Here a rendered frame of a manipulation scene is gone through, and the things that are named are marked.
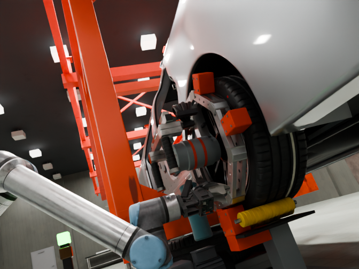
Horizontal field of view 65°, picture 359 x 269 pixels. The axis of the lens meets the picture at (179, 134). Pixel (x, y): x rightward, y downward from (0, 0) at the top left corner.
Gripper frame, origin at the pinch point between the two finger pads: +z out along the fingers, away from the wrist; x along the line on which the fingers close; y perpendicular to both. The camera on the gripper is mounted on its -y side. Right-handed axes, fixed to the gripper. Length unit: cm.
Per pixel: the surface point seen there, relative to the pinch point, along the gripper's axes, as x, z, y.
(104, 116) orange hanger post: 3, -32, -94
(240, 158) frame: 8.9, 8.0, -2.9
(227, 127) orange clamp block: 20.8, 4.7, -6.9
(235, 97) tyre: 28.7, 13.3, -16.0
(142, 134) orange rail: -248, 96, -619
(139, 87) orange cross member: -42, 41, -324
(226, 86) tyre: 31.4, 13.5, -23.9
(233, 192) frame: -5.8, 5.3, -2.9
